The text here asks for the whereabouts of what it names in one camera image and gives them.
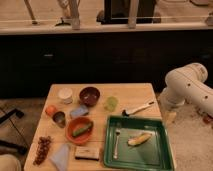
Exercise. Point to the yellow banana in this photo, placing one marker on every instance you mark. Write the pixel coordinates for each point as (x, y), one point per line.
(138, 140)

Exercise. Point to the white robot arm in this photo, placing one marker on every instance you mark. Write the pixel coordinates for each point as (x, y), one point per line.
(187, 84)

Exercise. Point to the green translucent cup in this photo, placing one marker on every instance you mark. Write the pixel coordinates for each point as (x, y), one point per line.
(111, 103)

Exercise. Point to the white cup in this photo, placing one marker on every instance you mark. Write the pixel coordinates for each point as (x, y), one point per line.
(65, 95)

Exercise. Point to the metal cup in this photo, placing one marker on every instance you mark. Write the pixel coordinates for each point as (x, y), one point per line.
(59, 119)

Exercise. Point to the dark red bowl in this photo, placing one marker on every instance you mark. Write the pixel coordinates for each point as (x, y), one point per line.
(89, 96)

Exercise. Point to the blue sponge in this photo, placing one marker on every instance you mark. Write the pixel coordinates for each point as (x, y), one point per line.
(80, 111)

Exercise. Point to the silver fork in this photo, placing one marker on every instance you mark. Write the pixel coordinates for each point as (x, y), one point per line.
(115, 154)

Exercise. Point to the green cucumber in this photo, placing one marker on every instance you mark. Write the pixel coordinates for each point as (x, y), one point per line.
(82, 129)

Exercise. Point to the orange bowl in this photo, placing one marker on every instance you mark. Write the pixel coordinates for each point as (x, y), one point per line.
(75, 124)

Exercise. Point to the green plastic tray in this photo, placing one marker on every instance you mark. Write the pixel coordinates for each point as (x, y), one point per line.
(152, 155)

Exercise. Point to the orange fruit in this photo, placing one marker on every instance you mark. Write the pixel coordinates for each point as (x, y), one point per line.
(50, 110)

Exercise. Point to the brown rectangular block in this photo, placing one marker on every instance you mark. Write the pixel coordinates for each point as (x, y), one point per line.
(87, 153)

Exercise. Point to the light blue cloth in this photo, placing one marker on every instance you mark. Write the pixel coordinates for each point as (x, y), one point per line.
(60, 158)

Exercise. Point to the red grape bunch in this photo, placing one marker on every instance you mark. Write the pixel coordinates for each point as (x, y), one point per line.
(42, 150)

